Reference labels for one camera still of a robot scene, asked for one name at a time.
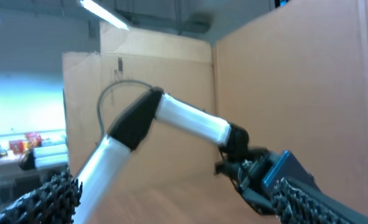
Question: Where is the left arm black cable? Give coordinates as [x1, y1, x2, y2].
[96, 79, 155, 139]

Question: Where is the cardboard wall panel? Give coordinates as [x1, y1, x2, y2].
[62, 0, 368, 223]

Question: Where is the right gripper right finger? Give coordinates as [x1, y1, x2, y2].
[271, 178, 368, 224]

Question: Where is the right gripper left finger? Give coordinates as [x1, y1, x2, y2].
[0, 169, 83, 224]

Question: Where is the Samsung Galaxy smartphone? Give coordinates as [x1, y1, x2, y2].
[262, 151, 319, 197]

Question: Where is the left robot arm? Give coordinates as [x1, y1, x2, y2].
[72, 87, 274, 223]

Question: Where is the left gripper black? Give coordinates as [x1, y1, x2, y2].
[214, 146, 284, 216]

